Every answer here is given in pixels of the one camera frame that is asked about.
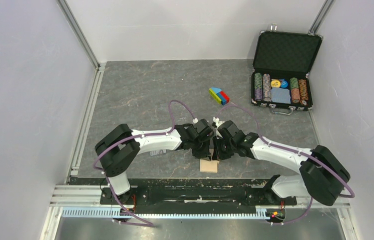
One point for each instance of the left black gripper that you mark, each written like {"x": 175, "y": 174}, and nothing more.
{"x": 205, "y": 153}

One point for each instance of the yellow dealer chip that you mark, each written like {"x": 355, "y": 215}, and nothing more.
{"x": 275, "y": 83}

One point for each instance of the colourful toy brick block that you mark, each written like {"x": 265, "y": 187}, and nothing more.
{"x": 219, "y": 95}

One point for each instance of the grey pink chip stack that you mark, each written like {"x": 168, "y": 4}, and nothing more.
{"x": 266, "y": 83}

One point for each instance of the green red chip stack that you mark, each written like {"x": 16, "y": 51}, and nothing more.
{"x": 295, "y": 92}

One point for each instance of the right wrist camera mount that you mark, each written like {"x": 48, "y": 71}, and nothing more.
{"x": 216, "y": 124}

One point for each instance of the green purple chip stack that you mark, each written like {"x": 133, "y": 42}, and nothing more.
{"x": 258, "y": 88}

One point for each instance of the orange brown chip stack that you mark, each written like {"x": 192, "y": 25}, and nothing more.
{"x": 303, "y": 91}

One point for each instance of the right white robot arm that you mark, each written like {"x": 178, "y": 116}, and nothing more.
{"x": 320, "y": 174}

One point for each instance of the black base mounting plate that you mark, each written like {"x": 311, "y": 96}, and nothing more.
{"x": 201, "y": 196}

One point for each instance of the blue dealer chip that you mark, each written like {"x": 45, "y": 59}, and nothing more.
{"x": 284, "y": 84}

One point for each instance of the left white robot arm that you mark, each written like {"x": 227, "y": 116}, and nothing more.
{"x": 116, "y": 151}

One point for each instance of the black poker chip case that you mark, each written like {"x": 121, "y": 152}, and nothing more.
{"x": 285, "y": 55}

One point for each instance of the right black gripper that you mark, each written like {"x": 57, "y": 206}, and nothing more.
{"x": 218, "y": 155}

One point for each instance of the beige card holder wallet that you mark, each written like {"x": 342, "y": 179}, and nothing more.
{"x": 208, "y": 164}

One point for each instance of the blue playing card deck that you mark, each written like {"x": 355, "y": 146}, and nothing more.
{"x": 280, "y": 95}

